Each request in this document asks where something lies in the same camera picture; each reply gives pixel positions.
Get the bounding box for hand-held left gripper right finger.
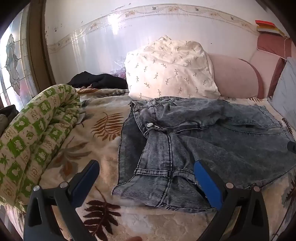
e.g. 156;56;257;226
194;159;270;241

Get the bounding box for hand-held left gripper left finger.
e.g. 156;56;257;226
23;160;100;241

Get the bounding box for blue denim pants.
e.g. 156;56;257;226
112;97;296;213

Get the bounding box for leaf-print blanket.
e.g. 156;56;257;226
5;87;296;241

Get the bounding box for light blue pillow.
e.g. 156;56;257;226
268;57;296;123

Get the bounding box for green patterned quilt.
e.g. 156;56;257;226
0;84;81;212

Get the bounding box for pink padded headboard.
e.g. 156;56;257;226
250;32;296;99

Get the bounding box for pink bolster cushion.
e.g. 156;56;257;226
206;53;264;100

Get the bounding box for black cloth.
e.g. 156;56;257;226
68;71;128;90

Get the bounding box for dark cloth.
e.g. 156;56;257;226
0;104;20;136

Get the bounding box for purple plastic bag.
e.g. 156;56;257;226
111;59;127;80

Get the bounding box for white leaf-print pillow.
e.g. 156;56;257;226
124;35;221;100

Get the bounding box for stained glass window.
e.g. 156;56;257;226
0;10;38;106

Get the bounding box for white cable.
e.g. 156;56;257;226
278;37;292;61

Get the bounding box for brown window frame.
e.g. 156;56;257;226
26;0;56;96

